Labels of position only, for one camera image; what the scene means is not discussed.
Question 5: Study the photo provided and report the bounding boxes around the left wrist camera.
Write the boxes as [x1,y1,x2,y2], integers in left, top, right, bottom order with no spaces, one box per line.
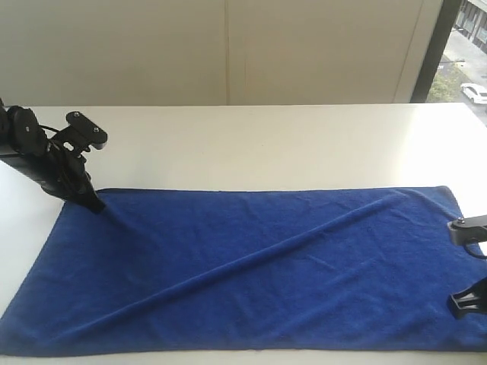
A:
[53,111,108,154]

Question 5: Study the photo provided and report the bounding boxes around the blue microfiber towel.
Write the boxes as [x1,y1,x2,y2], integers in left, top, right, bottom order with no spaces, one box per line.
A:
[1,186,486,357]

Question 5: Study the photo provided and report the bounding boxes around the dark window frame post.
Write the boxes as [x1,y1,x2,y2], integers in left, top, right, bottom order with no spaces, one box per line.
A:
[409,0,461,103]

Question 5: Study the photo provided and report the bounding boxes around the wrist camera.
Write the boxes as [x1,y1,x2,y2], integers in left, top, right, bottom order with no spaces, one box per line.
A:
[447,215,487,246]
[53,111,108,154]

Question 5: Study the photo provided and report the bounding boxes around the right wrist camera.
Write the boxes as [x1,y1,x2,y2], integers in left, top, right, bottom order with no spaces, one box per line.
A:
[447,215,487,246]

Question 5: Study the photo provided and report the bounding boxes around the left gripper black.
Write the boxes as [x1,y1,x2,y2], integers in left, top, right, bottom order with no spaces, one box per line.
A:
[40,142,105,214]

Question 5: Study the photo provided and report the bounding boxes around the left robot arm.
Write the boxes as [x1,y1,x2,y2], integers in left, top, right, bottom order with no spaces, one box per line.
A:
[1,106,108,214]

